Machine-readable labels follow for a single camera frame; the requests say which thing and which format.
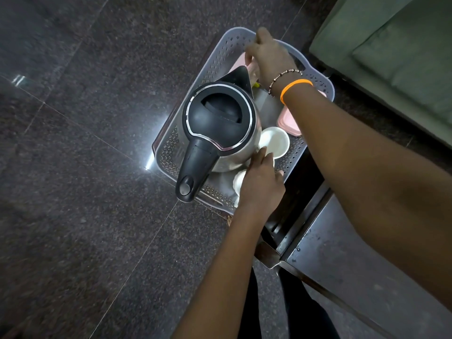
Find person's left hand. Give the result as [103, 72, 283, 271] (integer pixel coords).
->
[236, 147, 286, 217]

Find steel kettle with black lid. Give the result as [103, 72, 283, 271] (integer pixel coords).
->
[175, 65, 262, 204]

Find beaded bracelet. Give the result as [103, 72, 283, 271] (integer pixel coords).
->
[269, 69, 303, 97]

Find pink plastic container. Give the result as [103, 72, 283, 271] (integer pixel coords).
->
[229, 54, 261, 80]

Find orange wristband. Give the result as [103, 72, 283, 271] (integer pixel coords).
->
[280, 78, 314, 105]

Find white ceramic cup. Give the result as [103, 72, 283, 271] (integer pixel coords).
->
[232, 169, 248, 209]
[259, 126, 290, 159]

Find person's right forearm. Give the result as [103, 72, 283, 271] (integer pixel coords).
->
[281, 80, 452, 313]

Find black trousers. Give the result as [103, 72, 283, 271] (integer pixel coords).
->
[236, 267, 341, 339]

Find dark metal table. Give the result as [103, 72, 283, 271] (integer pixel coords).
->
[254, 149, 452, 339]

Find green sofa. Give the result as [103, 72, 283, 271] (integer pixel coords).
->
[309, 0, 452, 149]

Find grey perforated plastic basket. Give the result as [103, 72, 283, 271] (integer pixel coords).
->
[152, 27, 335, 216]

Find person's left forearm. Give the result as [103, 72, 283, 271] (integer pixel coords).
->
[172, 207, 283, 339]

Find green sofa cushion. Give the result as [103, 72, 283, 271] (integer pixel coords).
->
[352, 0, 452, 117]

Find person's right hand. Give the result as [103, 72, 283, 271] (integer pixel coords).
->
[244, 27, 304, 97]

